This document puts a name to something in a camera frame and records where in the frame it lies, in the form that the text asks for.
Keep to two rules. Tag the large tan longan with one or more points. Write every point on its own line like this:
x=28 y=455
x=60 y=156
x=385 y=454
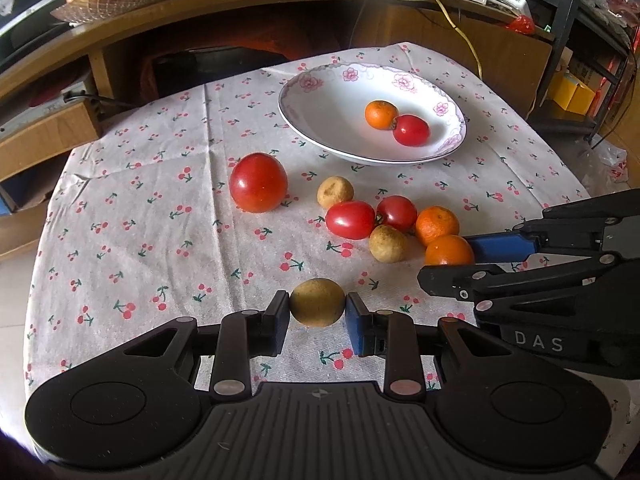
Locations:
x=317 y=303

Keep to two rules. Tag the oblong red cherry tomato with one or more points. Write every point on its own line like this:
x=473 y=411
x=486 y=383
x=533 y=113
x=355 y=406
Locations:
x=353 y=220

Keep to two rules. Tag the white cherry-print tablecloth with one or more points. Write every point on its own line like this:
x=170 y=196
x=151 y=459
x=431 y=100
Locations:
x=127 y=251

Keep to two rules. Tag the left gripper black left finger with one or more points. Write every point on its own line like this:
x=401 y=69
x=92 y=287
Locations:
x=241 y=337

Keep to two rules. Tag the round red cherry tomato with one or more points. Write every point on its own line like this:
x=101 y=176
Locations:
x=398 y=212

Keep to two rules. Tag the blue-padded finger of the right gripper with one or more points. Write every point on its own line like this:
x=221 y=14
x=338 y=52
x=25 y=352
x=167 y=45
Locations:
x=607 y=224

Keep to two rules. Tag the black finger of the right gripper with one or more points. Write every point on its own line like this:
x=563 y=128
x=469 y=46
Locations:
x=581 y=285

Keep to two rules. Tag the orange mandarin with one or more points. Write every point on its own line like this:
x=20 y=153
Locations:
x=449 y=250
x=434 y=222
x=381 y=115

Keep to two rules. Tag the yellow box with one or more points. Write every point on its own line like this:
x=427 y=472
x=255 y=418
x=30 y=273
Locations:
x=570 y=93

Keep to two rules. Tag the red small object on desk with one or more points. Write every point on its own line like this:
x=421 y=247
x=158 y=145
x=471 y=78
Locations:
x=523 y=25

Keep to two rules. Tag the large red tomato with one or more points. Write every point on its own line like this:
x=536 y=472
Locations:
x=258 y=183

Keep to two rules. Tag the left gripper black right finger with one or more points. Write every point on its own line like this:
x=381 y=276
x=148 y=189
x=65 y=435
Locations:
x=392 y=336

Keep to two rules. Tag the small tan longan upper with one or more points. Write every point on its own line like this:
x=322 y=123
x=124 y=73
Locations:
x=334 y=190

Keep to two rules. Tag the wooden curved desk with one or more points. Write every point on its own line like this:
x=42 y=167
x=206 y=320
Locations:
x=189 y=78

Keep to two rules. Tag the white floral-rim plate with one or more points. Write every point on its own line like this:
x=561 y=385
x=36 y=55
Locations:
x=327 y=107

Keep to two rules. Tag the black metal shelf rack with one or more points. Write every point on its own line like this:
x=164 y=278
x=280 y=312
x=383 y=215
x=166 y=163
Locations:
x=598 y=40

